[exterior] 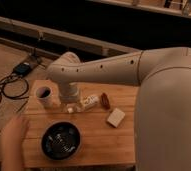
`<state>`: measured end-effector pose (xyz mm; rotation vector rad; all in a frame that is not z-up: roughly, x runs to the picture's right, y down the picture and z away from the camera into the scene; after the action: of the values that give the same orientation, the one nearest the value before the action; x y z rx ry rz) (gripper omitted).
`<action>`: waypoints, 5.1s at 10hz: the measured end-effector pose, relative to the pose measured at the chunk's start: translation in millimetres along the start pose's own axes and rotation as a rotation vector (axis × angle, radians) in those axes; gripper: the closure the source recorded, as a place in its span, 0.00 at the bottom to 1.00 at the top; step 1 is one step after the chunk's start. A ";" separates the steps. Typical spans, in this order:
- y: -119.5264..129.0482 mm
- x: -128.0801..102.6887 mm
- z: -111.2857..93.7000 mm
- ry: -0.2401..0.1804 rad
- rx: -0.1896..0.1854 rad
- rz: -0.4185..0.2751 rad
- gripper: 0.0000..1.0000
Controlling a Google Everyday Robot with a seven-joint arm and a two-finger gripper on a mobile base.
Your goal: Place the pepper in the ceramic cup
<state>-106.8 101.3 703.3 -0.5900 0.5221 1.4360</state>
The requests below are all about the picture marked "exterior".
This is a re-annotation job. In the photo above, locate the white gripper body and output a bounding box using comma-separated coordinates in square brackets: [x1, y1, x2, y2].
[58, 83, 80, 112]

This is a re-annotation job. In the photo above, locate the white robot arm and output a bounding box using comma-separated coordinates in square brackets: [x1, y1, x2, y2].
[47, 47, 191, 171]

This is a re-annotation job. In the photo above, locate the person's hand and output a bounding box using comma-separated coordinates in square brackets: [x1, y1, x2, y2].
[0, 115, 29, 171]

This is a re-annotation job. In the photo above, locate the small clear bottle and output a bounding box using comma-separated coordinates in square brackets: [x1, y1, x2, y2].
[67, 95, 99, 113]

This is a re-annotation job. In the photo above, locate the black bowl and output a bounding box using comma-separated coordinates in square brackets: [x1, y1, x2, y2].
[41, 122, 81, 160]

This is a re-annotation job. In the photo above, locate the beige sponge block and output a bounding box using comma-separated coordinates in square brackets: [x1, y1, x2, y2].
[107, 108, 125, 127]

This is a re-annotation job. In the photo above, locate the black power adapter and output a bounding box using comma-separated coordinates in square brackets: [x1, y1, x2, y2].
[13, 63, 32, 76]

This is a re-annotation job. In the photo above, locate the black floor cables left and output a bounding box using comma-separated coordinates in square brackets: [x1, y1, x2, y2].
[0, 53, 57, 113]

